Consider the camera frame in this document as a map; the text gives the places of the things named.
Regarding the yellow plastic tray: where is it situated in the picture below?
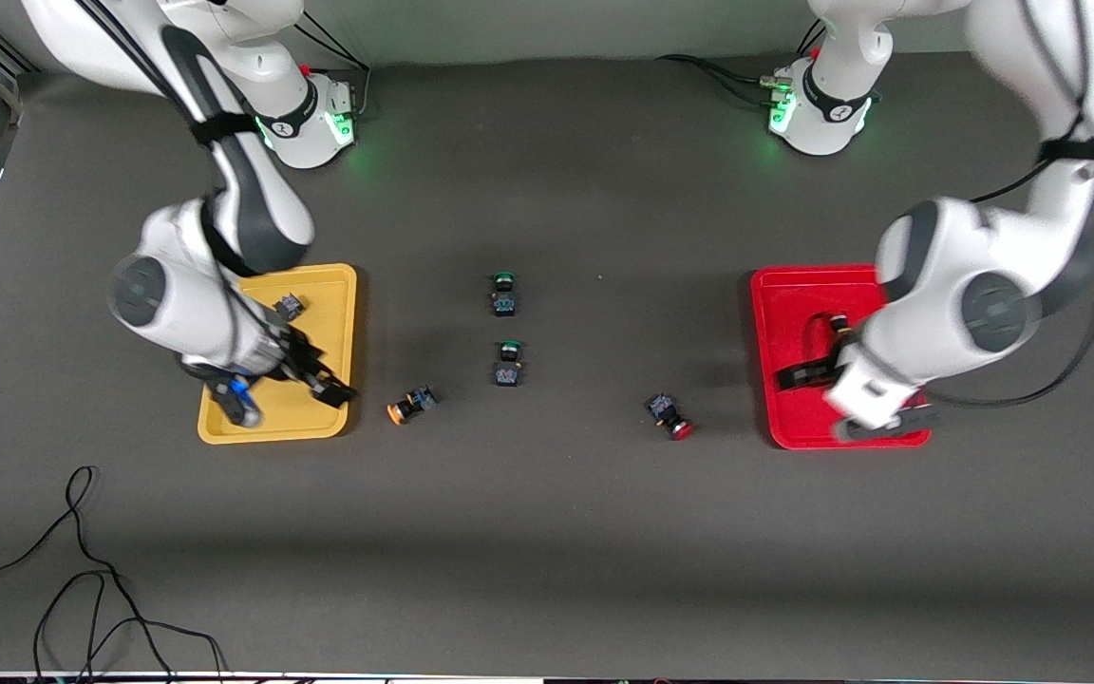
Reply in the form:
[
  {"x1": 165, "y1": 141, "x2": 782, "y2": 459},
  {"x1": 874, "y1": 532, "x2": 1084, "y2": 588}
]
[{"x1": 198, "y1": 263, "x2": 359, "y2": 446}]

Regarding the red plastic tray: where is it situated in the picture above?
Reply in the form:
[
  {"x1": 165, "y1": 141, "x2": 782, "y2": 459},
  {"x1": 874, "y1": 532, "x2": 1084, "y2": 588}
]
[{"x1": 750, "y1": 264, "x2": 934, "y2": 450}]

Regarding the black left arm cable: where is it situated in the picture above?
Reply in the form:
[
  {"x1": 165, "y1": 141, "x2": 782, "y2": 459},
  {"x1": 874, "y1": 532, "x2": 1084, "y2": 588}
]
[{"x1": 927, "y1": 0, "x2": 1094, "y2": 409}]

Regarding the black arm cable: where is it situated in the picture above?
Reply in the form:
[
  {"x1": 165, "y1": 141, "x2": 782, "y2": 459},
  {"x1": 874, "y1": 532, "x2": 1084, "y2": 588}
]
[
  {"x1": 72, "y1": 0, "x2": 258, "y2": 281},
  {"x1": 927, "y1": 0, "x2": 1094, "y2": 409}
]

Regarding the thin black loose cable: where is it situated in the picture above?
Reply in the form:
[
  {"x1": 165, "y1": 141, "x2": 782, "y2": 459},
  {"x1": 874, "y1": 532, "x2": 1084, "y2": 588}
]
[{"x1": 0, "y1": 465, "x2": 230, "y2": 684}]

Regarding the black right base cable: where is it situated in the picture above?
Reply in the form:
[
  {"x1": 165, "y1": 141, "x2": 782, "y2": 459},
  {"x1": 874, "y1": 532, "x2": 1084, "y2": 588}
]
[{"x1": 291, "y1": 14, "x2": 373, "y2": 123}]

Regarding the black base cable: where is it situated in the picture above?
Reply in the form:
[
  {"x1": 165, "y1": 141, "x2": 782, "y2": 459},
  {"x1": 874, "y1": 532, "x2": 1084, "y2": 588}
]
[
  {"x1": 291, "y1": 14, "x2": 373, "y2": 123},
  {"x1": 656, "y1": 19, "x2": 828, "y2": 107}
]

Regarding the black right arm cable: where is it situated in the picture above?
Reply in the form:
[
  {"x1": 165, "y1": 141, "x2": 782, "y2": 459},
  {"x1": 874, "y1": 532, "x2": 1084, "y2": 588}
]
[{"x1": 72, "y1": 0, "x2": 258, "y2": 281}]

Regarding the black left base cable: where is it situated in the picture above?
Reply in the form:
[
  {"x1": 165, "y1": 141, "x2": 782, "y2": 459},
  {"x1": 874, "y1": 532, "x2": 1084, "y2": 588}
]
[{"x1": 656, "y1": 19, "x2": 828, "y2": 107}]

